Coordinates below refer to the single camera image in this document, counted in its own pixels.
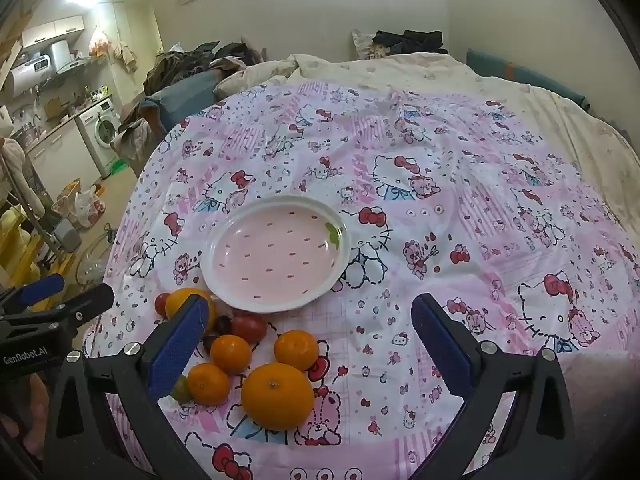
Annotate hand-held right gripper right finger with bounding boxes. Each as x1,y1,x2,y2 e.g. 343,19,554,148
411,293,577,480

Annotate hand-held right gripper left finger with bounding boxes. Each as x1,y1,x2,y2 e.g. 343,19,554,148
42,295,211,480

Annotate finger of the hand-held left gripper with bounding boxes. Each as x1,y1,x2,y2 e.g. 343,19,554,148
0,274,66,317
0,283,116,343

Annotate large orange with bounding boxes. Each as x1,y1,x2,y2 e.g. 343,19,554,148
165,287,218,332
241,362,316,432

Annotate small tangerine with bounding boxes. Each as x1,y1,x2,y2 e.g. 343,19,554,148
274,329,320,372
210,334,253,375
186,362,231,406

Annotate white bowl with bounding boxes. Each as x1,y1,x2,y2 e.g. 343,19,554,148
201,195,351,313

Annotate yellow crates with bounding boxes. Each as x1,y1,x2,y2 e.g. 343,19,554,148
0,205,63,291

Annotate grey bin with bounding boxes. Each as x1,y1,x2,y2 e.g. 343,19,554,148
54,217,82,253

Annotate white plastic bag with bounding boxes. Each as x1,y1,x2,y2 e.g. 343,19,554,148
74,185,107,229

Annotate pink cartoon printed blanket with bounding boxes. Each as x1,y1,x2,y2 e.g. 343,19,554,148
82,77,640,480

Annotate kitchen counter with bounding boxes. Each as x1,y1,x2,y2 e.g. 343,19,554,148
20,95,118,196

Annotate white washing machine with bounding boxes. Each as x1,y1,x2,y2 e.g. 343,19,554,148
75,97,126,177

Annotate white water heater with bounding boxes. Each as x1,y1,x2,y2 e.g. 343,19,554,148
0,52,57,96

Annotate range hood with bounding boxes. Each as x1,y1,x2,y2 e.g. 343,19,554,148
50,39,93,75

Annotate hanging beige towel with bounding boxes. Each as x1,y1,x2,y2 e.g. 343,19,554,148
112,41,139,75

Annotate hanging orange plastic bag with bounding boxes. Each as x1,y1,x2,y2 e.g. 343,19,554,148
89,27,111,58

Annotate brown clothes pile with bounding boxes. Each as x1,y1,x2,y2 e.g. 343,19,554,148
144,40,268,96

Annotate cream duvet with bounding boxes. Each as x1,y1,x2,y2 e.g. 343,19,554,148
214,51,640,211

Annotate floral pillow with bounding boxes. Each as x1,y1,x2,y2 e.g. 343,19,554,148
351,29,393,61

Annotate dark clothes pile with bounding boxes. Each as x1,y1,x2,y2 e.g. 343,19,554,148
372,29,449,56

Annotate white wall cabinets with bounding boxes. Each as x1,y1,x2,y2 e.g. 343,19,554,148
21,14,86,50

